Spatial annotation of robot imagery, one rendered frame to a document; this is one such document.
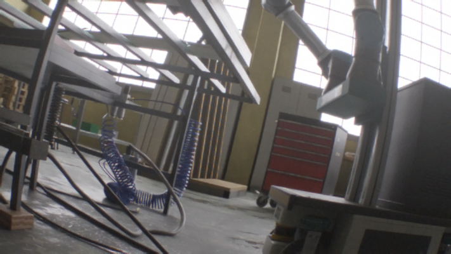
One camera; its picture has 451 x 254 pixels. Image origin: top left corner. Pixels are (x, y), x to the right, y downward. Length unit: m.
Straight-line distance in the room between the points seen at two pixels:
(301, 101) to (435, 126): 7.32
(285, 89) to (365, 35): 7.53
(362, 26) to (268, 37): 7.82
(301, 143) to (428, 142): 3.69
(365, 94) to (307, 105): 7.39
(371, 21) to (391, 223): 0.69
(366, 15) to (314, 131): 3.83
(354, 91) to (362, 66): 0.10
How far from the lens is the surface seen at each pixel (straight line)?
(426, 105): 1.82
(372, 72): 1.69
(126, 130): 9.98
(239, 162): 9.10
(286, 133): 5.46
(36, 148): 0.77
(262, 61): 9.27
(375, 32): 1.59
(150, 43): 2.92
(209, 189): 5.81
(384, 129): 1.84
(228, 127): 9.07
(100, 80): 1.93
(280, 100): 9.04
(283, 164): 5.43
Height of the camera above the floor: 0.37
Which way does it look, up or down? 3 degrees up
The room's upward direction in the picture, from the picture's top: 13 degrees clockwise
